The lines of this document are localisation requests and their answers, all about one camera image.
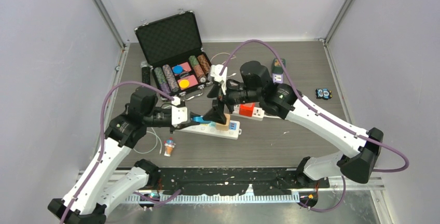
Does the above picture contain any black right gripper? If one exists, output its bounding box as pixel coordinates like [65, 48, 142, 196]
[203, 78, 262, 125]

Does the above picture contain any blue square case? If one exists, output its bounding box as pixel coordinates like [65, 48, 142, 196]
[191, 116, 211, 124]

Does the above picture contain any beige cube socket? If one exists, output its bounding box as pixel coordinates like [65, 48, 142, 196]
[215, 114, 230, 131]

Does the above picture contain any dark green cube socket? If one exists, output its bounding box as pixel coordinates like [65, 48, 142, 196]
[271, 58, 286, 75]

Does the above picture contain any red cube socket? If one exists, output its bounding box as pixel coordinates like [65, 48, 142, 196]
[239, 103, 255, 117]

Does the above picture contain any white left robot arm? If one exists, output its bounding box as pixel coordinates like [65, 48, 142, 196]
[48, 85, 197, 223]

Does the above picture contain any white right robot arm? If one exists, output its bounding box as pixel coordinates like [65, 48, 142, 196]
[203, 61, 383, 188]

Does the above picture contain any ice cream toy figure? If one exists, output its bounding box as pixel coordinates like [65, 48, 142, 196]
[163, 138, 175, 157]

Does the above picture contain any long white colourful power strip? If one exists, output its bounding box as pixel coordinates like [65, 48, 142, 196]
[178, 120, 242, 140]

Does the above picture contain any small white USB power strip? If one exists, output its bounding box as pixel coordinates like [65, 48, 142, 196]
[232, 104, 265, 121]

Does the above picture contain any purple power strip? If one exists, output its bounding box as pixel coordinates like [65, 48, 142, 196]
[272, 74, 283, 84]

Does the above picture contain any black poker chip case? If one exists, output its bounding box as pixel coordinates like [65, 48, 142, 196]
[134, 10, 213, 97]

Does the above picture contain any small blue black toy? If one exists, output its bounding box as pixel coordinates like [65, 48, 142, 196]
[315, 88, 333, 100]

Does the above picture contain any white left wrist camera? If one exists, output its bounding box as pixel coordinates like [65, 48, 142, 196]
[171, 96, 190, 127]

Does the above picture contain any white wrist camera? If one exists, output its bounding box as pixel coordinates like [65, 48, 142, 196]
[171, 96, 190, 127]
[209, 64, 227, 94]

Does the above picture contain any white thin cable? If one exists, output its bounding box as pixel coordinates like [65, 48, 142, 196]
[133, 128, 163, 155]

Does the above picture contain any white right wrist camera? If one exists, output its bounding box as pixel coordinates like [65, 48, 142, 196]
[209, 64, 227, 94]

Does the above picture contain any pink charging cable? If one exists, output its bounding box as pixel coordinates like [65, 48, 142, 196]
[210, 52, 238, 79]

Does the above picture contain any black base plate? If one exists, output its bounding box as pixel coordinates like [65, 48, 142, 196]
[141, 167, 329, 196]

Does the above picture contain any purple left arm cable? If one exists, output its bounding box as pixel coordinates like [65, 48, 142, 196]
[59, 80, 176, 224]

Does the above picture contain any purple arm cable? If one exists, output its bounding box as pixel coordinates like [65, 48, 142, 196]
[219, 39, 410, 214]
[59, 80, 176, 224]

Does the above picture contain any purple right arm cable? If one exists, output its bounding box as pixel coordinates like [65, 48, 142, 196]
[219, 39, 410, 214]

